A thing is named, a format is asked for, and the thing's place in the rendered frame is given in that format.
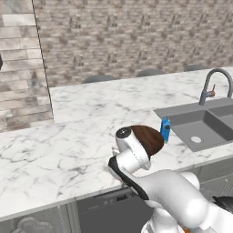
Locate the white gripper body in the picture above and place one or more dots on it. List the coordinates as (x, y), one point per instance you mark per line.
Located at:
(115, 150)

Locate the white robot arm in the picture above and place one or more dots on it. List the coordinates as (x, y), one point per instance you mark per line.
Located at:
(170, 194)

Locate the blue milk carton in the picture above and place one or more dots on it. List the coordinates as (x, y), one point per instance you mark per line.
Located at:
(165, 129)

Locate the grey sink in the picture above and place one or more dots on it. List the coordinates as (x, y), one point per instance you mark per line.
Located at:
(197, 127)

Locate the dark grey dishwasher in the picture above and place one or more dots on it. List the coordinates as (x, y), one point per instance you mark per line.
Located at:
(103, 212)

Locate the dark grey stool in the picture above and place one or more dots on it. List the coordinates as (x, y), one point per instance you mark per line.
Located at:
(150, 72)
(98, 79)
(195, 67)

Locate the grey drawer front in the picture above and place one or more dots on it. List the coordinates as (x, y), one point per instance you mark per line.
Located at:
(217, 170)

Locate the grey tap with red lever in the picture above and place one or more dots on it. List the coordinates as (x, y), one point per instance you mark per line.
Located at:
(205, 91)

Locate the grey plain cupboard door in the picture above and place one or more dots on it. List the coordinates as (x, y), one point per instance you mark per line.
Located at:
(220, 188)

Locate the grey ornate cupboard door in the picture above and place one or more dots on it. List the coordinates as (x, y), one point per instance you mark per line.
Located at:
(30, 223)

